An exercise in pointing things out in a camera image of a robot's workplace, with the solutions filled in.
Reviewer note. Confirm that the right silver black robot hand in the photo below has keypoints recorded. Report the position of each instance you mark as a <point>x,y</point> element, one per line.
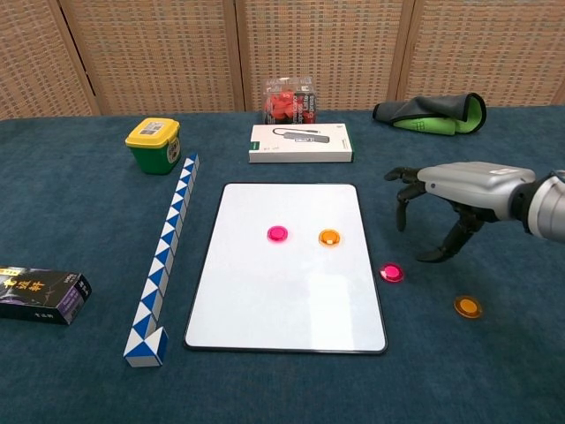
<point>472,185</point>

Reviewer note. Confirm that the pink round token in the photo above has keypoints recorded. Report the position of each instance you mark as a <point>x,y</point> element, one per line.
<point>392,272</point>
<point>277,233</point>

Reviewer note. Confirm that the orange round magnet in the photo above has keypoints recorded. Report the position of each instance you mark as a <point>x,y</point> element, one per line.
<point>329,237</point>
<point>468,307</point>

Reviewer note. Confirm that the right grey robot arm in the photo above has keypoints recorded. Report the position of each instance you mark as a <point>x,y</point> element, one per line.
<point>547,207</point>

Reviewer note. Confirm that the white rectangular board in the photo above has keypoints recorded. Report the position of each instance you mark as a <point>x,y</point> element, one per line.
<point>287,291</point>

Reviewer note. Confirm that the grey green microfibre cloth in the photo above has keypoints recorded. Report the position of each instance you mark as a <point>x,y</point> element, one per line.
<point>424,110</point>

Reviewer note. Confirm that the white USB hub box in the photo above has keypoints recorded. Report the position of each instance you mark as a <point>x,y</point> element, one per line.
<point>300,142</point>

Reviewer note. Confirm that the clear box red items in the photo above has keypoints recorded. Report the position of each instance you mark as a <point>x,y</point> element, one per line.
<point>287,103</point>

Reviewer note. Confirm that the blue white snake puzzle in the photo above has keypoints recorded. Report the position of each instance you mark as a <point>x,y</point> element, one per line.
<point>173,225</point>

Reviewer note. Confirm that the green tub yellow lid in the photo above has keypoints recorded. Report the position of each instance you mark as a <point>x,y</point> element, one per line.
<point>152,150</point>

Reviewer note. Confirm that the woven bamboo folding screen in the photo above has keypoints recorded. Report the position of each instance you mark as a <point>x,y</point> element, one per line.
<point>154,53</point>

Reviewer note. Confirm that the blue felt table cover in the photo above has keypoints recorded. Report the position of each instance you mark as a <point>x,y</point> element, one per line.
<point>66,212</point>

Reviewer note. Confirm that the black gold printed box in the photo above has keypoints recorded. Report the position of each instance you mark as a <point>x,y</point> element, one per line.
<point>39,293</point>

